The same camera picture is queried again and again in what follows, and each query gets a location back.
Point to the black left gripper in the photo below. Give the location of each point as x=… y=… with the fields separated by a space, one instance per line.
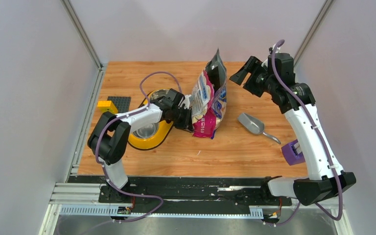
x=186 y=123

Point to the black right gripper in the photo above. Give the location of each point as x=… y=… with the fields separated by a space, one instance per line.
x=253 y=66

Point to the colourful pet food bag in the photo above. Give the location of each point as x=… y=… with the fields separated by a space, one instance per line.
x=209 y=98

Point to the silver metal scoop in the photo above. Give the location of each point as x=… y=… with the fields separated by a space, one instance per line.
x=255 y=126

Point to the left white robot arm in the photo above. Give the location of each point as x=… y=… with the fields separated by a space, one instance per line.
x=109 y=138

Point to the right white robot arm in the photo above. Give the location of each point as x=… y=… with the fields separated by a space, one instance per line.
x=326 y=176

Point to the yellow double pet bowl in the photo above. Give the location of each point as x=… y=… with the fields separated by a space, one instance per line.
x=150 y=136

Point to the dark grey toy baseplate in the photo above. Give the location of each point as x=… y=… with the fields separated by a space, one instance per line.
x=122 y=103

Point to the yellow toy brick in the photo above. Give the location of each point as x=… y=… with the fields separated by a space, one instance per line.
x=107 y=106

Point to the purple object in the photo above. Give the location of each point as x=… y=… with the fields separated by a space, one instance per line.
x=292 y=153

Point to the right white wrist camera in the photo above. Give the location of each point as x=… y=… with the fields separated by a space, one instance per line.
x=266 y=62

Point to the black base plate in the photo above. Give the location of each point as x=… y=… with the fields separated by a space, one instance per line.
x=188 y=195

